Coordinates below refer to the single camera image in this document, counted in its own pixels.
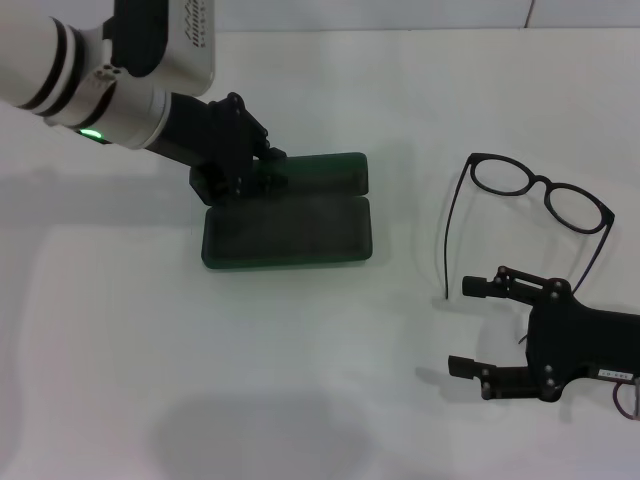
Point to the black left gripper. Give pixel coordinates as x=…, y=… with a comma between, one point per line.
x=215, y=150

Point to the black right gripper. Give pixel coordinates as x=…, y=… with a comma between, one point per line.
x=585, y=340

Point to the green glasses case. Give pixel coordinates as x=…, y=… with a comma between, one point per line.
x=285, y=240

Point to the black glasses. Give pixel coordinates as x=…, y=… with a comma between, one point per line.
x=541, y=179

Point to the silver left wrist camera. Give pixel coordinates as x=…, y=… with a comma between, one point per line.
x=192, y=50

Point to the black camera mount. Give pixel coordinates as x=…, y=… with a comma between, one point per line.
x=135, y=40

